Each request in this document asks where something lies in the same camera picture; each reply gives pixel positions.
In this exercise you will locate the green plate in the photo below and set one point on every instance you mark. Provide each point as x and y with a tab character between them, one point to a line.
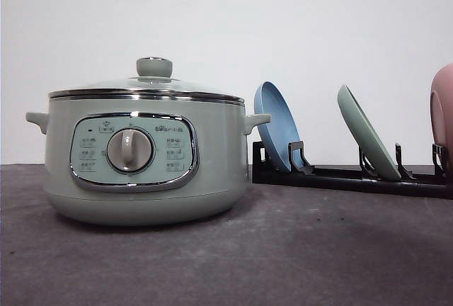
365	130

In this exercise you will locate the blue plate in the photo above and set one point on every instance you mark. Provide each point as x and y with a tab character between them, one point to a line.
283	128

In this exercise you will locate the green electric steamer pot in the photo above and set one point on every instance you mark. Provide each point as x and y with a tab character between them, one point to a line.
146	160

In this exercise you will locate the black dish rack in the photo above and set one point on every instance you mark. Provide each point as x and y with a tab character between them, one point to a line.
302	174

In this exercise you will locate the glass steamer lid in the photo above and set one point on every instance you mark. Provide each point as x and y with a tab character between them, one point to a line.
154	80

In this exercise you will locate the pink plate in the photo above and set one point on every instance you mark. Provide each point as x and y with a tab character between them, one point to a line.
441	112

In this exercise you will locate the grey table mat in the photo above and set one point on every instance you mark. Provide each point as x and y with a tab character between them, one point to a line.
285	246

